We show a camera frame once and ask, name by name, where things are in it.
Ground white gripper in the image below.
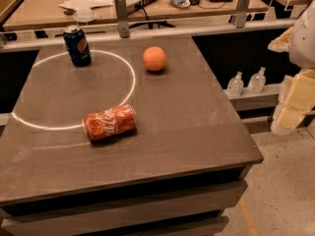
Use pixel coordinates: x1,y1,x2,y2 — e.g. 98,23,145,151
268,1,315,136

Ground wooden background desk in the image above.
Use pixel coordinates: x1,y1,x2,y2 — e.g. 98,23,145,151
2,0,274,32

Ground orange ball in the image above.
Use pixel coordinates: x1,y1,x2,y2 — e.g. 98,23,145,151
143,46,166,72

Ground clear sanitizer bottle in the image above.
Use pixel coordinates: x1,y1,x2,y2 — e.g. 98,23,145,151
226,72,244,97
248,67,266,92

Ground cabinet drawer fronts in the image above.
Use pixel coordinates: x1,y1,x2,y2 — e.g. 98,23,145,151
2,180,247,236

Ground blue pepsi can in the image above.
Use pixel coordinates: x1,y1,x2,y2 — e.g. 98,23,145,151
63,26,91,67

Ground grey metal post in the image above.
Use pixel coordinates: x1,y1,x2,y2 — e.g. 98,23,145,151
114,0,130,38
233,0,250,29

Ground clear plastic lid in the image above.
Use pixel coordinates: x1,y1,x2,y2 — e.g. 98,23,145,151
73,10,96,23

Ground red coke can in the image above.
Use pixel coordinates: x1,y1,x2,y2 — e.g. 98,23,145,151
82,104,136,141

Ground white papers on desk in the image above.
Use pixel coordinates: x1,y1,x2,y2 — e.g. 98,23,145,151
59,0,113,10

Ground clear sanitizer bottle right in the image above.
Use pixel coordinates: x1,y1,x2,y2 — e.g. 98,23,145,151
248,67,266,92

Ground grey metal post left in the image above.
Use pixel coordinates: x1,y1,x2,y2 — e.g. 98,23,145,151
114,0,130,38

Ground grey metal post right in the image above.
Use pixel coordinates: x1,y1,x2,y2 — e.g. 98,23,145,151
233,0,250,29

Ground clear sanitizer bottle left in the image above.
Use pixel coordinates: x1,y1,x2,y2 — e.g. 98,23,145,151
226,72,244,97

